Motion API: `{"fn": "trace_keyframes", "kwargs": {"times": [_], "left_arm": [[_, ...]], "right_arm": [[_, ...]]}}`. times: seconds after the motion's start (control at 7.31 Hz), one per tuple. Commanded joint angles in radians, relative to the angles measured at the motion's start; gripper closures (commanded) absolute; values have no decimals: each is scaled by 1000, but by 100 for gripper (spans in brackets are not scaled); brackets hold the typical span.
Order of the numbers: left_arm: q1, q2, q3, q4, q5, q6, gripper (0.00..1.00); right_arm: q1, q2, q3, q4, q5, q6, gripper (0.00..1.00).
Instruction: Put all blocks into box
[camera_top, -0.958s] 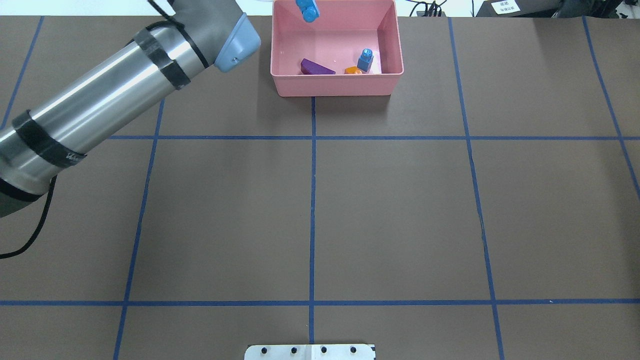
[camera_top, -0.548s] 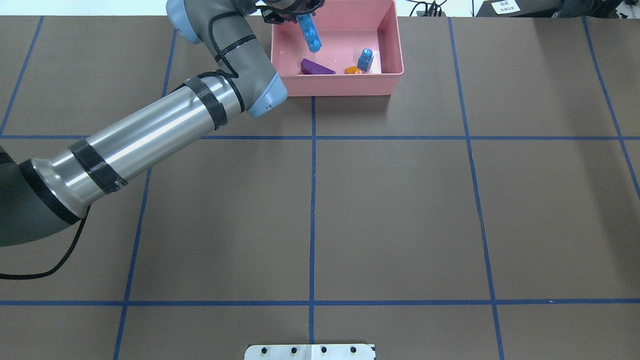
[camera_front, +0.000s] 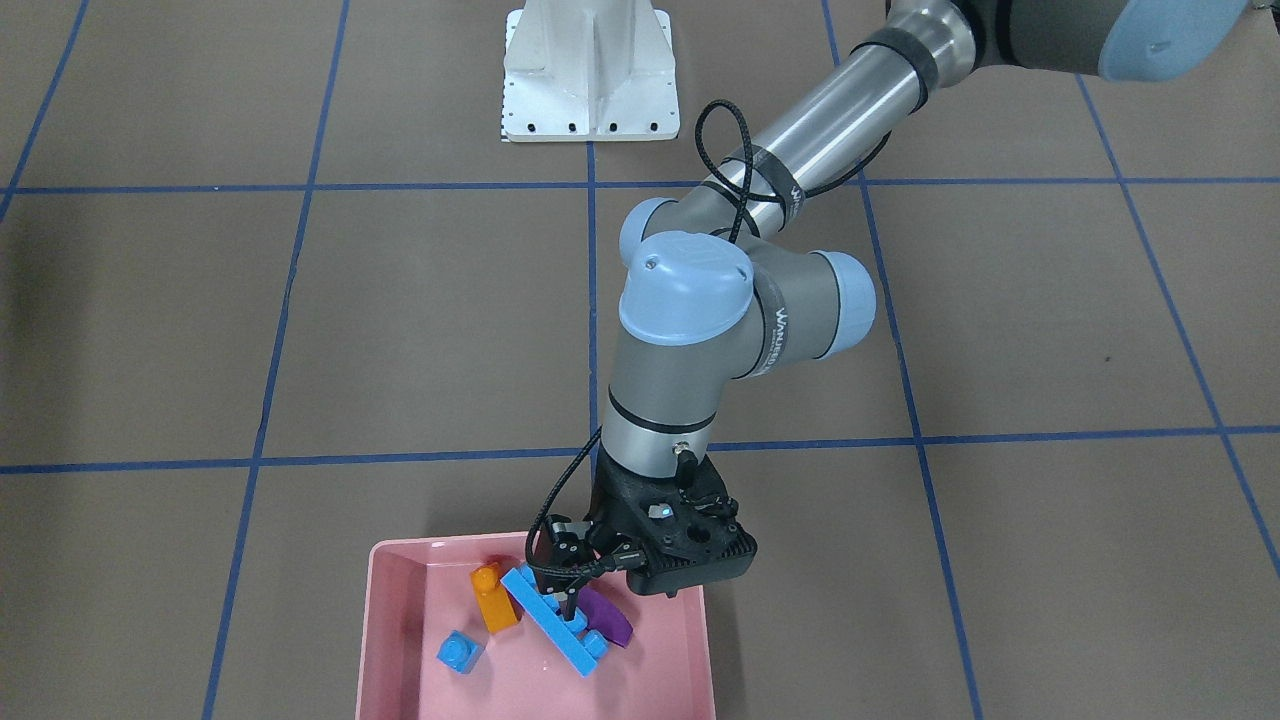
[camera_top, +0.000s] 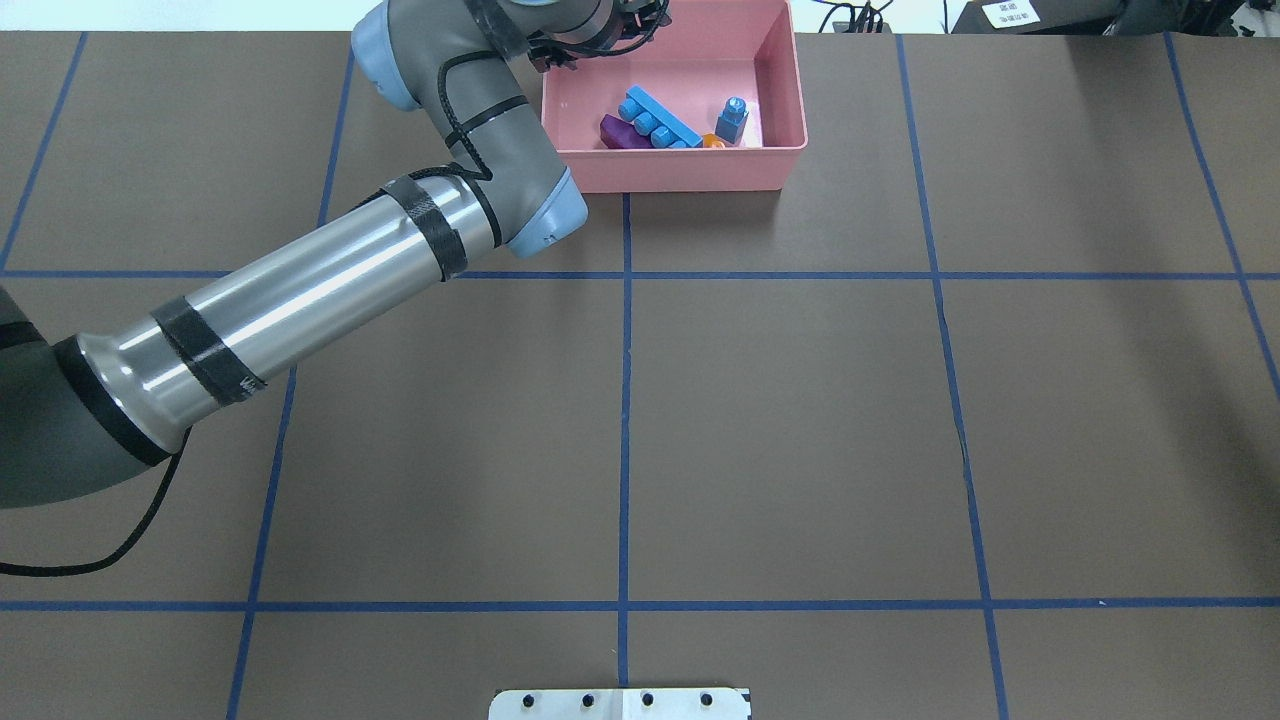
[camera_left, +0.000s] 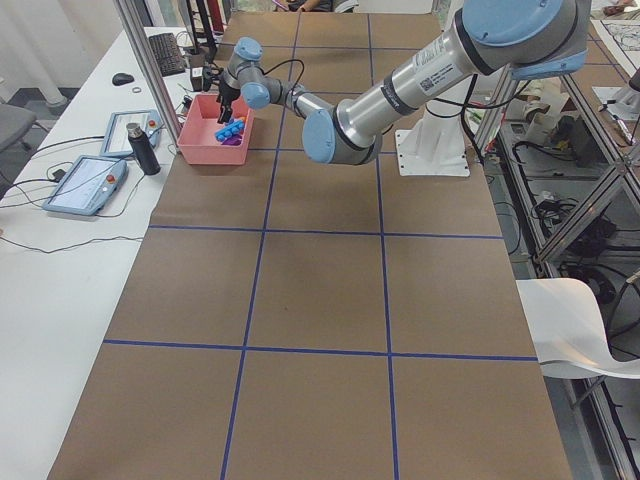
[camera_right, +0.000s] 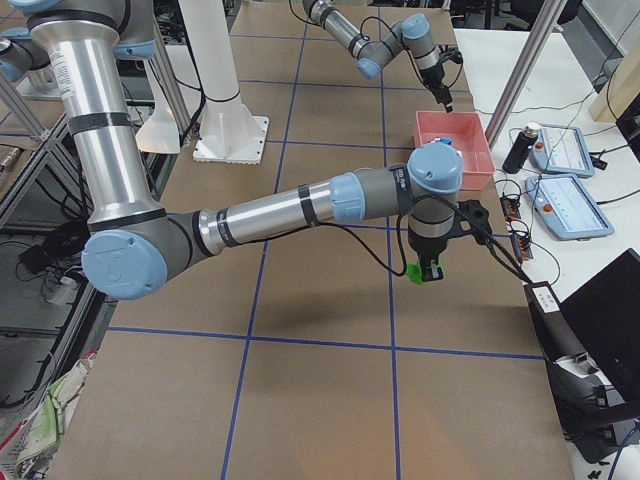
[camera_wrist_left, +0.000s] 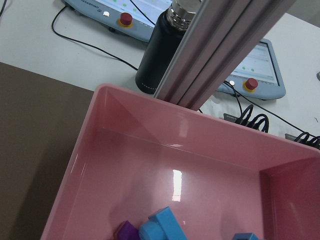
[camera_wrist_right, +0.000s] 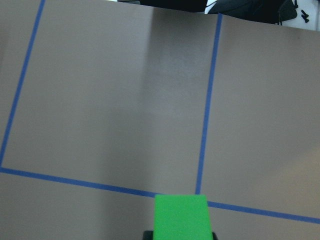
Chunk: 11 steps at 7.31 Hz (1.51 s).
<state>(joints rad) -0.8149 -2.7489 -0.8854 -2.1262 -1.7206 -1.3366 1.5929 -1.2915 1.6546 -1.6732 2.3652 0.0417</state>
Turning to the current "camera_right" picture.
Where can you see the upper grey usb hub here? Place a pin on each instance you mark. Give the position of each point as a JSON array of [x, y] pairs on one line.
[[510, 208]]

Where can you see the black laptop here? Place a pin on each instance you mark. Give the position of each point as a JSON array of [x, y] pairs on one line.
[[590, 342]]

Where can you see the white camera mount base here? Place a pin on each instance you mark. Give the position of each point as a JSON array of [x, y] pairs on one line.
[[229, 133]]

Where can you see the teach pendant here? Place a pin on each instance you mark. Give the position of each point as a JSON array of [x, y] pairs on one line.
[[561, 149], [566, 207]]

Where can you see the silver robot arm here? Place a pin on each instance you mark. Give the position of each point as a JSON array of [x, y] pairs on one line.
[[140, 241], [411, 35]]

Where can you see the aluminium frame post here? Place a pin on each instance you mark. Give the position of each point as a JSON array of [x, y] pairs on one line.
[[548, 17]]

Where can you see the crumpled bag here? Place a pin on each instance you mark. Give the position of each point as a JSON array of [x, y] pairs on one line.
[[26, 452]]

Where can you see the grey usb hub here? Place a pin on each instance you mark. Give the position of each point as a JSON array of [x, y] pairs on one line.
[[521, 244], [510, 208]]

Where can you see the brown paper table cover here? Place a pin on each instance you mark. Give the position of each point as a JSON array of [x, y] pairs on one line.
[[303, 358]]

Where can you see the lower grey usb hub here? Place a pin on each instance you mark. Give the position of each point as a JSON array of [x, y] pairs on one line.
[[521, 244]]

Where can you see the lower teach pendant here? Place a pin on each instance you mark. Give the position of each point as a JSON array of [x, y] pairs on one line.
[[566, 207]]

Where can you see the pink plastic box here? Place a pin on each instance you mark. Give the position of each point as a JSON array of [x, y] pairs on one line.
[[466, 133]]

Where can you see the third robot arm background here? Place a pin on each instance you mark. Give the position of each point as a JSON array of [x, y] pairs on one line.
[[21, 56]]

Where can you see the upper teach pendant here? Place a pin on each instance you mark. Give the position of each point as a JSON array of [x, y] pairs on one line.
[[561, 149]]

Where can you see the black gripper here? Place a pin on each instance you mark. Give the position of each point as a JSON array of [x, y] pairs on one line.
[[426, 247], [433, 78]]

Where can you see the black bottle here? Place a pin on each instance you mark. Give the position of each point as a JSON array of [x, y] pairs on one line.
[[521, 148]]

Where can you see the green block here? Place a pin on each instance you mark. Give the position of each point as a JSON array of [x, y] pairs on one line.
[[414, 273]]

